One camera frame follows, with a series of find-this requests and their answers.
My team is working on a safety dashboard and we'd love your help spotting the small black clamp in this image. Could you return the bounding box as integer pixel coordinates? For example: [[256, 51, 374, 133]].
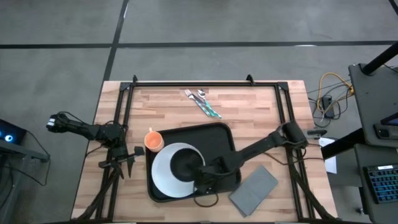
[[306, 128, 328, 140]]

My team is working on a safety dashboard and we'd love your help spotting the grey metal cart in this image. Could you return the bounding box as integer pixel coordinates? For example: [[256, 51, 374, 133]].
[[348, 63, 398, 149]]

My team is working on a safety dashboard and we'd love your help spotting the blue backlit keyboard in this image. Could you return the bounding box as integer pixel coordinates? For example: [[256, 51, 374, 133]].
[[362, 164, 398, 205]]

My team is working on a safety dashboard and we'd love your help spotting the yellow cable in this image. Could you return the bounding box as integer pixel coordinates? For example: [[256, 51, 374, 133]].
[[316, 72, 355, 115]]

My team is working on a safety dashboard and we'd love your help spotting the black computer with blue lights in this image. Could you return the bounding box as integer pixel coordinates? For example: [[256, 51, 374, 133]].
[[0, 119, 28, 146]]

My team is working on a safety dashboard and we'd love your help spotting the pale orange mug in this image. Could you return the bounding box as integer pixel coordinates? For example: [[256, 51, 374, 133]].
[[144, 126, 165, 153]]

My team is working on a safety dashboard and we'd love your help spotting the teal-handled metal spoon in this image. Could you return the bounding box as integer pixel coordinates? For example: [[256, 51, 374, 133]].
[[197, 88, 223, 119]]

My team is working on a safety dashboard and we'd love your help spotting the black plastic serving tray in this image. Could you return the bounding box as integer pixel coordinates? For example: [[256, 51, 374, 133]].
[[145, 122, 243, 203]]

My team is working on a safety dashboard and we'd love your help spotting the black handheld device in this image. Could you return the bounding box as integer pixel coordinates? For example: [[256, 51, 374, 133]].
[[373, 122, 398, 141]]

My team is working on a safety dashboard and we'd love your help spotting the tablet with blue screen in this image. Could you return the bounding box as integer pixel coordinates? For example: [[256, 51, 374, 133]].
[[379, 111, 398, 126]]

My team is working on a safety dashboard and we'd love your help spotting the grey side desk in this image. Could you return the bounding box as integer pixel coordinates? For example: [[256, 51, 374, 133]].
[[0, 139, 51, 163]]

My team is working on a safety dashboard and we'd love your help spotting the black slanted pole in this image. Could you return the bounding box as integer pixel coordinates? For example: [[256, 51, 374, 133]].
[[361, 41, 398, 76]]

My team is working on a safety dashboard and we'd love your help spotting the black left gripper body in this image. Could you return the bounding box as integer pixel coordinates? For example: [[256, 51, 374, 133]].
[[98, 145, 146, 169]]

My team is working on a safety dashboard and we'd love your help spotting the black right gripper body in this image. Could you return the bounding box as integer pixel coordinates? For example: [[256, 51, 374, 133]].
[[194, 154, 239, 195]]

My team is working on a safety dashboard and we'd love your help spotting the right arm's black cable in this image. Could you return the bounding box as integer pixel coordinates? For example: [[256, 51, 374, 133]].
[[193, 186, 220, 208]]

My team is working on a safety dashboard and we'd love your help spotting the black bowl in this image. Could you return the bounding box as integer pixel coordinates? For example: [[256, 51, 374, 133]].
[[170, 148, 206, 184]]

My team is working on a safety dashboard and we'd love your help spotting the white round plate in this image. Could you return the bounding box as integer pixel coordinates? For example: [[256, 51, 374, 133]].
[[150, 142, 206, 199]]

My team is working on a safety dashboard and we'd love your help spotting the grey cloth napkin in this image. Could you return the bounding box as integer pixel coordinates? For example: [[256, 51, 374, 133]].
[[228, 164, 279, 218]]

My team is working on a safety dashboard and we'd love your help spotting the black slanted bar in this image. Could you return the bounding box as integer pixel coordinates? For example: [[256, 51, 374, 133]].
[[320, 126, 365, 160]]

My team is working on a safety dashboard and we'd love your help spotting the white paper sheet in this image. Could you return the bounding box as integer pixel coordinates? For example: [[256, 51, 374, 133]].
[[318, 136, 338, 175]]

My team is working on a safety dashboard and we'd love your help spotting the black aluminium table frame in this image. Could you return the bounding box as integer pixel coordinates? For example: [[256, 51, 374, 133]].
[[70, 73, 340, 224]]

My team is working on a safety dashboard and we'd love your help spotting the black power adapter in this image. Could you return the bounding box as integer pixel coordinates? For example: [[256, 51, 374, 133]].
[[321, 95, 336, 119]]

